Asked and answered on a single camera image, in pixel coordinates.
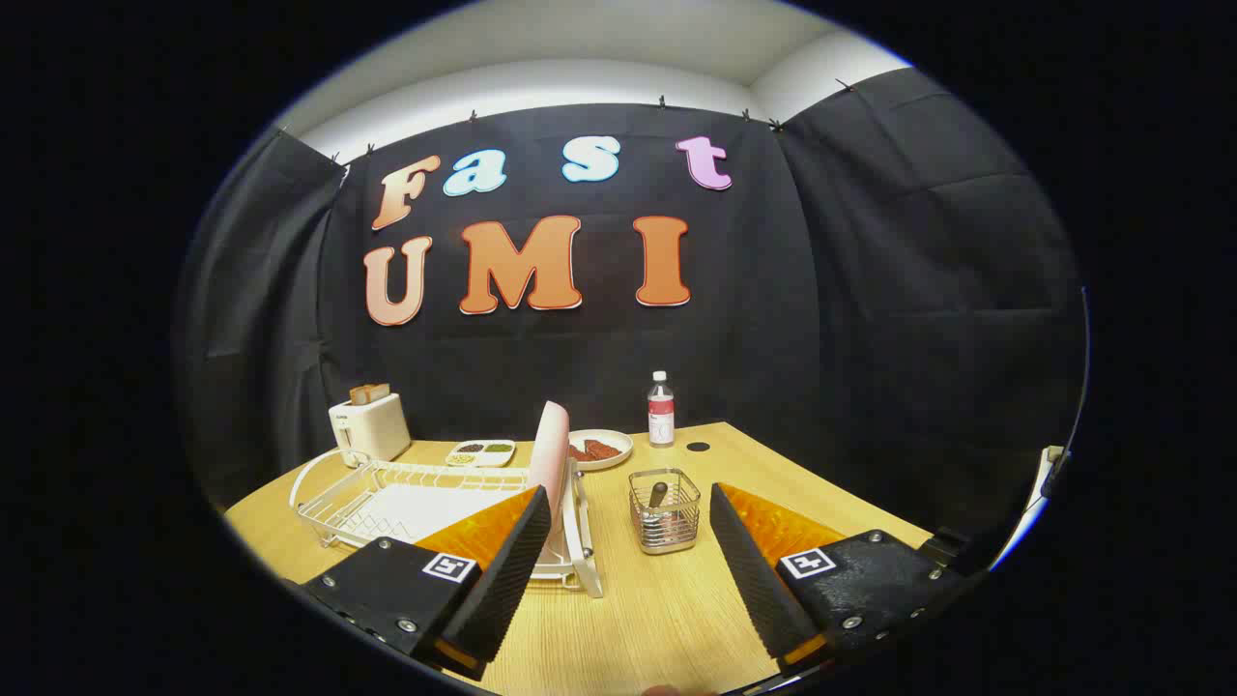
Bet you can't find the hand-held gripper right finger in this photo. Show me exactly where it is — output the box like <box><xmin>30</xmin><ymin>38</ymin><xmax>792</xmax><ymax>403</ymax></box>
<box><xmin>709</xmin><ymin>483</ymin><xmax>967</xmax><ymax>673</ymax></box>

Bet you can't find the pink plate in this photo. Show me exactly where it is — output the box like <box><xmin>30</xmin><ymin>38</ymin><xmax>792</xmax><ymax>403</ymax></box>
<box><xmin>528</xmin><ymin>401</ymin><xmax>573</xmax><ymax>544</ymax></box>

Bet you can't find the white divided dish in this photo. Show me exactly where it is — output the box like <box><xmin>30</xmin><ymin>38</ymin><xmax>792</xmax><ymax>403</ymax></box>
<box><xmin>446</xmin><ymin>440</ymin><xmax>517</xmax><ymax>469</ymax></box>

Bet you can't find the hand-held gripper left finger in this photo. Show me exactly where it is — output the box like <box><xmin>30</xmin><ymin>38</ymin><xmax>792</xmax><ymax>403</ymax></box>
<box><xmin>283</xmin><ymin>485</ymin><xmax>552</xmax><ymax>682</ymax></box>

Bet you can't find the metal spoon with dark handle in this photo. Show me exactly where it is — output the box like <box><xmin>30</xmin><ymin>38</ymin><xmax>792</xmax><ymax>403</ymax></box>
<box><xmin>646</xmin><ymin>481</ymin><xmax>677</xmax><ymax>542</ymax></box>

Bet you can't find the black backdrop cloth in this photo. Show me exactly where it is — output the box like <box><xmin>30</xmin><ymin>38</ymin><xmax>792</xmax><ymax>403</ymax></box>
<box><xmin>174</xmin><ymin>68</ymin><xmax>1088</xmax><ymax>571</ymax></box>

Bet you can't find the white round plate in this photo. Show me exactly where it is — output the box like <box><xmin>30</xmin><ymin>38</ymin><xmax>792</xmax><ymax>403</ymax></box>
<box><xmin>567</xmin><ymin>429</ymin><xmax>635</xmax><ymax>472</ymax></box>

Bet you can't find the white wire dish rack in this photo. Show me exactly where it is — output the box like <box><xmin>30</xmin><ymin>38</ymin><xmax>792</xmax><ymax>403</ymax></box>
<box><xmin>290</xmin><ymin>449</ymin><xmax>605</xmax><ymax>598</ymax></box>

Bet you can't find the metal wire basket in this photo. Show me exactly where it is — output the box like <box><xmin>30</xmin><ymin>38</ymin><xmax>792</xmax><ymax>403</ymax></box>
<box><xmin>628</xmin><ymin>468</ymin><xmax>703</xmax><ymax>556</ymax></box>

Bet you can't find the clear bottle with red label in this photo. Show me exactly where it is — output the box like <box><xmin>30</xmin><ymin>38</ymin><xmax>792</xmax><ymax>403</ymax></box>
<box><xmin>647</xmin><ymin>371</ymin><xmax>676</xmax><ymax>449</ymax></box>

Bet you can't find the white toaster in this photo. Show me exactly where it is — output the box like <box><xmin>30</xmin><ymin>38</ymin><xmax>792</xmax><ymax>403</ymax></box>
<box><xmin>328</xmin><ymin>391</ymin><xmax>413</xmax><ymax>467</ymax></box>

